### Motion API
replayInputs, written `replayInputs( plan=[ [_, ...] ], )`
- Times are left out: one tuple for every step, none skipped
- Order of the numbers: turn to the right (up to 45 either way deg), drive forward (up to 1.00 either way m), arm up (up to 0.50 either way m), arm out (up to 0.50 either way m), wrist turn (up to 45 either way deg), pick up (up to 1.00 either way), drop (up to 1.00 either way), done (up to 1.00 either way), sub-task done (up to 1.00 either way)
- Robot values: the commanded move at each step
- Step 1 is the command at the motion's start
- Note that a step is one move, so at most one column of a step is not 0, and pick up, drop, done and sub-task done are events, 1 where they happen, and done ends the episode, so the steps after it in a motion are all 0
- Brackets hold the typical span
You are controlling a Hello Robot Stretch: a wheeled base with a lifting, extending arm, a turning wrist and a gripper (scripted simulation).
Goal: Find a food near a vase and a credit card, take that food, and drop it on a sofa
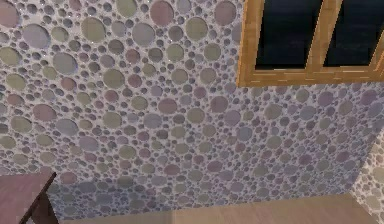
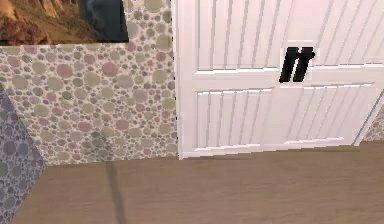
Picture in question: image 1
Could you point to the wooden framed window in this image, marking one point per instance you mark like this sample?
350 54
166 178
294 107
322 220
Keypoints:
315 71

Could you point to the dark brown wooden table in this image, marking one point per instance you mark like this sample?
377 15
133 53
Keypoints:
18 196

